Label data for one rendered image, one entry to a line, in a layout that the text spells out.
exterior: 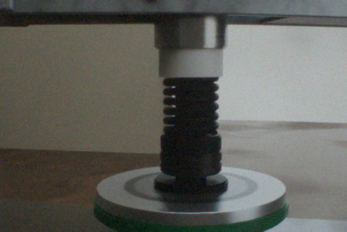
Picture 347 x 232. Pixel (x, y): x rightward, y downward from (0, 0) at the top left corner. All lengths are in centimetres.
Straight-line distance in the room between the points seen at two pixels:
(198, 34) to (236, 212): 18
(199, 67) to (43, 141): 549
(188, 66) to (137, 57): 493
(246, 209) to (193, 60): 16
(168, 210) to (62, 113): 536
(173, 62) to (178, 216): 16
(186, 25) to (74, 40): 522
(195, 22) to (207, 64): 4
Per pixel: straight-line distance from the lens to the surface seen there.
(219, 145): 52
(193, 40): 49
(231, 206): 46
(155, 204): 47
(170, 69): 50
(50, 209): 66
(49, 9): 45
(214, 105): 51
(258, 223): 47
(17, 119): 609
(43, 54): 586
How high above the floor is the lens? 99
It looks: 9 degrees down
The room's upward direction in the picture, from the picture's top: straight up
